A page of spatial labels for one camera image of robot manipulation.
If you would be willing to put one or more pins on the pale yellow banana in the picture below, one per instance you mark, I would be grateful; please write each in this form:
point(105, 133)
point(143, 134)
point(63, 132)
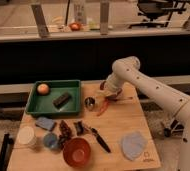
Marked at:
point(100, 94)

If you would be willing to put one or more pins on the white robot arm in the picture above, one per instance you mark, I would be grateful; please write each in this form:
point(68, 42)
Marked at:
point(173, 101)

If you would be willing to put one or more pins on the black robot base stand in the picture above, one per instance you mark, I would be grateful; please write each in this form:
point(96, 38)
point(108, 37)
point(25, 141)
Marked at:
point(174, 127)

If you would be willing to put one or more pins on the small metal cup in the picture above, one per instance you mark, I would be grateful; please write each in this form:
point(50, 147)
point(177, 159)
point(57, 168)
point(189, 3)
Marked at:
point(89, 103)

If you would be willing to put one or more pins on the small blue cup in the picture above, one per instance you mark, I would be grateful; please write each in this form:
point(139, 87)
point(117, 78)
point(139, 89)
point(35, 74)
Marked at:
point(50, 141)

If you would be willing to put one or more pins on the purple bowl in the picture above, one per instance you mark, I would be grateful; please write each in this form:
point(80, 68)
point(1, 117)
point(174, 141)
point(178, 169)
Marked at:
point(107, 93)

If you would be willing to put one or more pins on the red chili pepper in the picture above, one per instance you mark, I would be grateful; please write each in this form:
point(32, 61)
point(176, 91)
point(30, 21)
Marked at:
point(103, 108)

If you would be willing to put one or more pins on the black rectangular block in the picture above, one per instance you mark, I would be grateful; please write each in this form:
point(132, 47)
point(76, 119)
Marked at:
point(61, 100)

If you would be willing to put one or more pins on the small dark toy piece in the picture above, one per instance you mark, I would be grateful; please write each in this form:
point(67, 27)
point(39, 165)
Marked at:
point(79, 128)

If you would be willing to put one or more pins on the orange apple in tray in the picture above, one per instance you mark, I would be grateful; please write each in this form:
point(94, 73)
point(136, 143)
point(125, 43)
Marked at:
point(43, 89)

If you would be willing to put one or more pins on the dark red grape bunch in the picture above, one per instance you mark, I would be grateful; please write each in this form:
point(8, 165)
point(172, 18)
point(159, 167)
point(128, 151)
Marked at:
point(66, 133)

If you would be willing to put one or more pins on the green plastic tray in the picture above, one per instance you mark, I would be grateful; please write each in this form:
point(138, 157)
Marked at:
point(43, 105)

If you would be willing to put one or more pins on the blue sponge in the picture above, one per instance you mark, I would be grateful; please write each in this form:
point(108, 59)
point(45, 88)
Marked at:
point(45, 123)

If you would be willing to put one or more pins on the red fruit on shelf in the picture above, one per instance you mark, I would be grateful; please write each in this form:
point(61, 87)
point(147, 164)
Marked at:
point(75, 26)

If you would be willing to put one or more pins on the red orange bowl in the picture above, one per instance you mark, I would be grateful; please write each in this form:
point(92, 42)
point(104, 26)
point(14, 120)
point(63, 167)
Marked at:
point(77, 152)

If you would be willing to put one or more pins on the light blue cloth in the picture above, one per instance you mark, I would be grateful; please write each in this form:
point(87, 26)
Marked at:
point(133, 145)

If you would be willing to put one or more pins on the white lidded container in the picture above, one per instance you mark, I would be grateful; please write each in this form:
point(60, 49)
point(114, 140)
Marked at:
point(26, 137)

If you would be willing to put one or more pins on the black office chair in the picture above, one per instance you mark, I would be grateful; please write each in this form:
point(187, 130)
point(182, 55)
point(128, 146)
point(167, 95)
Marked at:
point(153, 9)

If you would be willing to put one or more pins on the black stand at left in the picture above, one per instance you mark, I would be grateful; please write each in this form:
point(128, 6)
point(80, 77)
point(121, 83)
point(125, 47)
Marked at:
point(7, 141)

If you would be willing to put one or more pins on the black handled knife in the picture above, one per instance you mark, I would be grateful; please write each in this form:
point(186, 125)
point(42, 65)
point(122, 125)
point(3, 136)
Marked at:
point(100, 140)

